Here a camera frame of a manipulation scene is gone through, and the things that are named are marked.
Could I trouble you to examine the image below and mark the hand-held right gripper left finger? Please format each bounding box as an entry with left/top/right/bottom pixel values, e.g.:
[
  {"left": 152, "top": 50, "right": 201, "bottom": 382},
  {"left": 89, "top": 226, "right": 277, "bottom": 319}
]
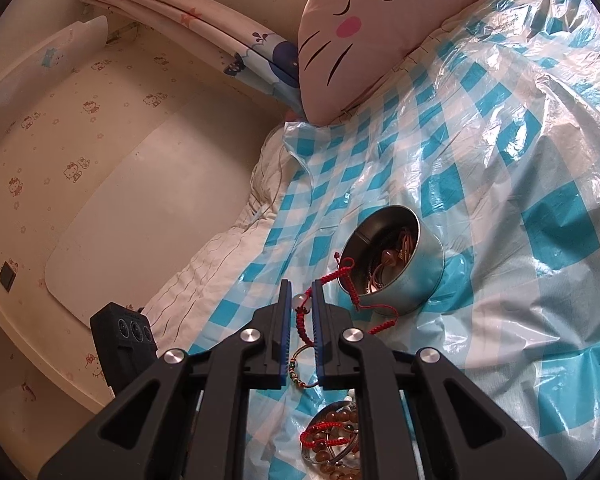
[{"left": 37, "top": 279, "right": 294, "bottom": 480}]

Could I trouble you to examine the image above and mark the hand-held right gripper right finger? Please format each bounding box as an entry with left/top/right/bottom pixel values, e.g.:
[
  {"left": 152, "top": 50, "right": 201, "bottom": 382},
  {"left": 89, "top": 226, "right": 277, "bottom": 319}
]
[{"left": 311, "top": 280, "right": 567, "bottom": 480}]

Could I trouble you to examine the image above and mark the red cord bracelet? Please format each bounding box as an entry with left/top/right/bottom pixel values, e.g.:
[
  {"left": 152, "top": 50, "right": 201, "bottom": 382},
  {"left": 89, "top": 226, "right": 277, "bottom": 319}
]
[{"left": 294, "top": 255, "right": 400, "bottom": 347}]

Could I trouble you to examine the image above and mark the round metal tin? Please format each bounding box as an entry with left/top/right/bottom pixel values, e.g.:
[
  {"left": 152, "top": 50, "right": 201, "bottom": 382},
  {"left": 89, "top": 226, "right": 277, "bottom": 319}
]
[{"left": 337, "top": 205, "right": 446, "bottom": 317}]

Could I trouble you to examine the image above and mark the white quilt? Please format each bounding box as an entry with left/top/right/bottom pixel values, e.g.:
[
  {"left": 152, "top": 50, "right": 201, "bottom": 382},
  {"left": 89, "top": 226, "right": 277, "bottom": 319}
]
[{"left": 141, "top": 122, "right": 311, "bottom": 356}]

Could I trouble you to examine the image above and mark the silver bangle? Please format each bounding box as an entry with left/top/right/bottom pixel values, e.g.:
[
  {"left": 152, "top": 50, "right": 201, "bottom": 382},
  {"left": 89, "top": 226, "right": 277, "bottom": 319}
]
[{"left": 300, "top": 400, "right": 363, "bottom": 480}]

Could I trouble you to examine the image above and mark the rose gold bangle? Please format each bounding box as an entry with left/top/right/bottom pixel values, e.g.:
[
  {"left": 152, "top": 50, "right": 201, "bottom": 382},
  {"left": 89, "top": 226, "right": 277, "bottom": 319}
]
[{"left": 370, "top": 230, "right": 418, "bottom": 297}]

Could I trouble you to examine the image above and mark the blue checkered plastic sheet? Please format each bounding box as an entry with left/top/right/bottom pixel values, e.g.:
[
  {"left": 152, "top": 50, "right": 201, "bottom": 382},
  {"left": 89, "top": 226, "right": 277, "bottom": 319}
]
[{"left": 187, "top": 0, "right": 600, "bottom": 480}]

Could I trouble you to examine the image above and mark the pink cat face pillow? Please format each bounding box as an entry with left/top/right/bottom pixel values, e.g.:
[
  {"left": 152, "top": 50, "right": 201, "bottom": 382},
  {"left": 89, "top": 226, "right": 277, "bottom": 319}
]
[{"left": 297, "top": 0, "right": 536, "bottom": 126}]

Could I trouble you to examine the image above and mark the blue cartoon print curtain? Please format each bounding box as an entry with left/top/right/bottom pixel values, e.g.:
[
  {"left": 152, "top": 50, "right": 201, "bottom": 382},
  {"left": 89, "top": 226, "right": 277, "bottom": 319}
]
[{"left": 80, "top": 0, "right": 303, "bottom": 116}]

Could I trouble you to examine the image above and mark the green bead cord bracelet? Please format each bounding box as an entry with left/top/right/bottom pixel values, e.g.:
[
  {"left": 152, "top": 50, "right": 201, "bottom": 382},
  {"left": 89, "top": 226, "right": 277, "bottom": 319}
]
[{"left": 289, "top": 344, "right": 326, "bottom": 390}]

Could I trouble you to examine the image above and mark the brown bead bracelet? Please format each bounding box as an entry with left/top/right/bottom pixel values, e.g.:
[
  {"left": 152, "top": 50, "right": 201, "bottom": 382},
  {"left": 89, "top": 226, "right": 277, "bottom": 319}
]
[{"left": 307, "top": 407, "right": 366, "bottom": 480}]

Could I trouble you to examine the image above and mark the red string bracelet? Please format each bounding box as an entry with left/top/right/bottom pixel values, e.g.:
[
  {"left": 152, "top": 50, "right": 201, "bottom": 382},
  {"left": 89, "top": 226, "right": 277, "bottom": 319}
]
[{"left": 300, "top": 422, "right": 353, "bottom": 456}]

